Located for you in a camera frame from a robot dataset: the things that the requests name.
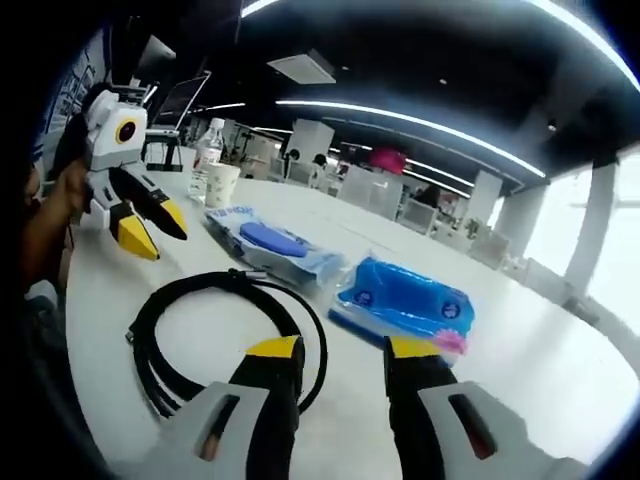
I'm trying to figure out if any blue and white packet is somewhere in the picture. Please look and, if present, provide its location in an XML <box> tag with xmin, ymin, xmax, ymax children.
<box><xmin>203</xmin><ymin>202</ymin><xmax>347</xmax><ymax>292</ymax></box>

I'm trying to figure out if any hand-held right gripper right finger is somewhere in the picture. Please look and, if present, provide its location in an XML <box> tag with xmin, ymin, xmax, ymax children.
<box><xmin>383</xmin><ymin>335</ymin><xmax>576</xmax><ymax>480</ymax></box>

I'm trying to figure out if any blue framed wall poster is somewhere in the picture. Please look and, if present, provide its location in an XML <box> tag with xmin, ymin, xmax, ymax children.
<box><xmin>34</xmin><ymin>27</ymin><xmax>114</xmax><ymax>151</ymax></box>

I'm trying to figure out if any ceiling air vent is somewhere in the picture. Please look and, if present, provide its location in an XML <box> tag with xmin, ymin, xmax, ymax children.
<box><xmin>266</xmin><ymin>48</ymin><xmax>337</xmax><ymax>84</ymax></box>

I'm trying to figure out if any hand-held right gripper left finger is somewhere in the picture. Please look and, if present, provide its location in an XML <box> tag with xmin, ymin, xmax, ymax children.
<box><xmin>159</xmin><ymin>335</ymin><xmax>306</xmax><ymax>480</ymax></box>

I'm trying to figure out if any blue tissue packet item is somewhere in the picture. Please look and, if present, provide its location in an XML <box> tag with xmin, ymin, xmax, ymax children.
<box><xmin>327</xmin><ymin>255</ymin><xmax>476</xmax><ymax>359</ymax></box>

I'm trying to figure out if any black cable item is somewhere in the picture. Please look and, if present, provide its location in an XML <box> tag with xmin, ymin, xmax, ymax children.
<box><xmin>124</xmin><ymin>268</ymin><xmax>330</xmax><ymax>422</ymax></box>

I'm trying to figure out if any open laptop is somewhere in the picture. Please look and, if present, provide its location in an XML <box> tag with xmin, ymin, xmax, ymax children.
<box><xmin>149</xmin><ymin>71</ymin><xmax>212</xmax><ymax>137</ymax></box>

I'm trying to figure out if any bright window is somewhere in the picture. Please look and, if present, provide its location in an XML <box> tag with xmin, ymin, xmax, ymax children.
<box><xmin>519</xmin><ymin>169</ymin><xmax>596</xmax><ymax>274</ymax></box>

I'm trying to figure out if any red wall screen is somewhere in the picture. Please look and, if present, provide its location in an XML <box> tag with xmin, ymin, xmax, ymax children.
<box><xmin>369</xmin><ymin>146</ymin><xmax>409</xmax><ymax>175</ymax></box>

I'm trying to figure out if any white paper cup item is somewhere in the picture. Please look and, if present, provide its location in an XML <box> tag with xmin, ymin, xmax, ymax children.
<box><xmin>204</xmin><ymin>162</ymin><xmax>242</xmax><ymax>209</ymax></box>

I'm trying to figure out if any long curved ceiling light strip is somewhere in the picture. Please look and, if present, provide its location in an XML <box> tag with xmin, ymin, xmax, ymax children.
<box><xmin>276</xmin><ymin>98</ymin><xmax>547</xmax><ymax>177</ymax></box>

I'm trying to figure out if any clear water bottle item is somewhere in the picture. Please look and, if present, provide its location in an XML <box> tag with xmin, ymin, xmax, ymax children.
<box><xmin>188</xmin><ymin>117</ymin><xmax>225</xmax><ymax>202</ymax></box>

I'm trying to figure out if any dark computer monitor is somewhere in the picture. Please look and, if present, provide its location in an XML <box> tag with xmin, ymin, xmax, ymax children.
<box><xmin>135</xmin><ymin>35</ymin><xmax>177</xmax><ymax>81</ymax></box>

